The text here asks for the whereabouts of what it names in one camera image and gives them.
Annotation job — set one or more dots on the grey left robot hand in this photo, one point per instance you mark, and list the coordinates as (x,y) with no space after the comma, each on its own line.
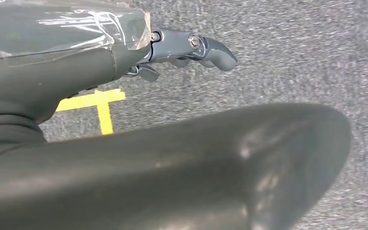
(171,177)

